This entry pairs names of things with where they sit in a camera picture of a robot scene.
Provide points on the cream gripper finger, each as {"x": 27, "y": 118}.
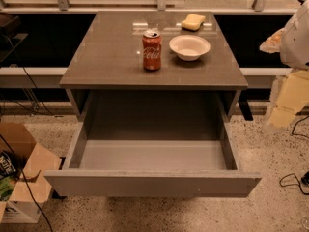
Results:
{"x": 272, "y": 43}
{"x": 289, "y": 95}

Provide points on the red coke can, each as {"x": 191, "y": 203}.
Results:
{"x": 151, "y": 50}

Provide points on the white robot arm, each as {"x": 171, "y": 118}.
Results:
{"x": 294, "y": 48}

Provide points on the open grey top drawer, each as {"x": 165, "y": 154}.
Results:
{"x": 153, "y": 144}

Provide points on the grey cabinet with top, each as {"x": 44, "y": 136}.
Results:
{"x": 111, "y": 57}

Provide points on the yellow sponge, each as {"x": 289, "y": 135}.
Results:
{"x": 193, "y": 22}

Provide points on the white paper bowl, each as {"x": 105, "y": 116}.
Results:
{"x": 189, "y": 47}

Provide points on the metal window railing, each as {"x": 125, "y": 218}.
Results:
{"x": 154, "y": 0}

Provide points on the brown cardboard box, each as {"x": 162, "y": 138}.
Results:
{"x": 31, "y": 190}

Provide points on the black snack bag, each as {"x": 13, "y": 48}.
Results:
{"x": 6, "y": 166}

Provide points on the green snack bag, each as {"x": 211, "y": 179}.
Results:
{"x": 7, "y": 185}

